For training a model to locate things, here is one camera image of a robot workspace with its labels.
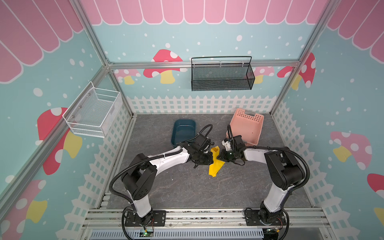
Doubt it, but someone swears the dark teal plastic tub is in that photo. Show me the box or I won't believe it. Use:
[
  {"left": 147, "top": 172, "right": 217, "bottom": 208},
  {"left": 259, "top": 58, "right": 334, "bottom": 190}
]
[{"left": 171, "top": 119, "right": 196, "bottom": 147}]

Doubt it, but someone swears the yellow paper napkin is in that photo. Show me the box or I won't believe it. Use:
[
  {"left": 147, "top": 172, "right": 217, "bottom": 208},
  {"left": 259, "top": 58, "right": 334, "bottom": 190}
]
[{"left": 209, "top": 146, "right": 225, "bottom": 177}]

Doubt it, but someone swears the white wire mesh basket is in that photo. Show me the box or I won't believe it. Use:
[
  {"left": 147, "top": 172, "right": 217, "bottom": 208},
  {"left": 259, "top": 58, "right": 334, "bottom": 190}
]
[{"left": 63, "top": 82, "right": 123, "bottom": 138}]

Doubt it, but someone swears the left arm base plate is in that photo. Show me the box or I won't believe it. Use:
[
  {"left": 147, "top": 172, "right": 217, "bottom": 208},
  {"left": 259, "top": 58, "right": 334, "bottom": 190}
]
[{"left": 124, "top": 210, "right": 167, "bottom": 227}]

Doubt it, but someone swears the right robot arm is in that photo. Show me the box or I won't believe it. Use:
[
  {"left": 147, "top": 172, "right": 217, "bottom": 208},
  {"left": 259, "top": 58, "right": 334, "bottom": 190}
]
[{"left": 219, "top": 136, "right": 310, "bottom": 225}]

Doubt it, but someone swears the aluminium front rail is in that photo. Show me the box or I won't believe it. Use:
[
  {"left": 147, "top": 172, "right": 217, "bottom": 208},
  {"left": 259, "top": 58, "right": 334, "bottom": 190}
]
[{"left": 81, "top": 208, "right": 331, "bottom": 230}]

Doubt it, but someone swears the white slotted cable duct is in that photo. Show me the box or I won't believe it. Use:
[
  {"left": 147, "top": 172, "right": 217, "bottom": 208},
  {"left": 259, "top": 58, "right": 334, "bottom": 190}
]
[{"left": 89, "top": 229, "right": 265, "bottom": 240}]

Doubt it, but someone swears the pink perforated plastic basket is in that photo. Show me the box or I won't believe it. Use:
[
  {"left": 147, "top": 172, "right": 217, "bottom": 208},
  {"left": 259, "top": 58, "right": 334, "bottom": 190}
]
[{"left": 230, "top": 108, "right": 264, "bottom": 146}]

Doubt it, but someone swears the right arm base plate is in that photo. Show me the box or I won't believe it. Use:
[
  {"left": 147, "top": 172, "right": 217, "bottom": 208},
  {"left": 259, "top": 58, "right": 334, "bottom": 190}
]
[{"left": 244, "top": 208, "right": 287, "bottom": 227}]

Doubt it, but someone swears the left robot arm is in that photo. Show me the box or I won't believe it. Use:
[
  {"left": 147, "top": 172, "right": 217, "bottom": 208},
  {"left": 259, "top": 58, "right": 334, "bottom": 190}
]
[{"left": 109, "top": 134, "right": 214, "bottom": 226}]

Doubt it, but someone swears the black wire mesh basket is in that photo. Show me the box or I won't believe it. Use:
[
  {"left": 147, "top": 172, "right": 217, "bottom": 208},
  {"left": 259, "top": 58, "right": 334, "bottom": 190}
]
[{"left": 191, "top": 56, "right": 256, "bottom": 92}]

